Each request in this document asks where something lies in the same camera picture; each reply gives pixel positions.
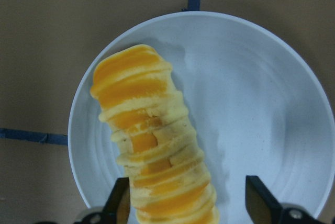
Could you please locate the blue plate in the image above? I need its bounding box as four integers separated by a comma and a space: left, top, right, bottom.
68, 12, 334, 223

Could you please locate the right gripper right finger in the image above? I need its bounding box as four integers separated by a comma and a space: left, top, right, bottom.
245, 175, 321, 224

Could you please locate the striped bread roll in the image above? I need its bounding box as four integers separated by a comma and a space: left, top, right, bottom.
90, 44, 219, 223

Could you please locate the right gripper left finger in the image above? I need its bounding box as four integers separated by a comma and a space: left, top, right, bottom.
75, 177, 130, 223

